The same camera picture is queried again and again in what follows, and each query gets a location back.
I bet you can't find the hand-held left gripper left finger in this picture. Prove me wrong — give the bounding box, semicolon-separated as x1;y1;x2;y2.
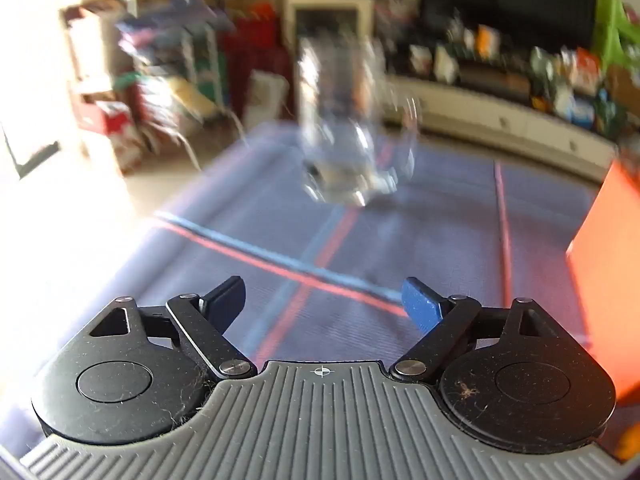
89;276;258;380

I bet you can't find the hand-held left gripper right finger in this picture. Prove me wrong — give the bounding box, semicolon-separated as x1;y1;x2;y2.
390;276;561;383

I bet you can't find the orange cardboard box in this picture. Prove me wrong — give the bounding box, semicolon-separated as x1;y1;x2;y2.
565;160;640;406

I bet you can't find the blue checked tablecloth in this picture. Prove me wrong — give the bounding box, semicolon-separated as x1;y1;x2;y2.
0;122;640;480

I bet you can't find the clear glass mug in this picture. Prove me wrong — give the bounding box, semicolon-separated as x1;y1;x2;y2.
295;35;421;207

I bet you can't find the metal folding chair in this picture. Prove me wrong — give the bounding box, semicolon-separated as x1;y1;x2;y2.
160;25;251;171

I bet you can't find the tv stand with glass shelf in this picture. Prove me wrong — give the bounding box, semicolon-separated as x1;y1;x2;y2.
385;57;621;183

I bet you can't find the row of snack packets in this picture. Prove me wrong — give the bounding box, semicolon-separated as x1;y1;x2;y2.
407;10;626;138

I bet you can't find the white glass-door cabinet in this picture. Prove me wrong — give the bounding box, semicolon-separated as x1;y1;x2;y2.
281;0;374;93

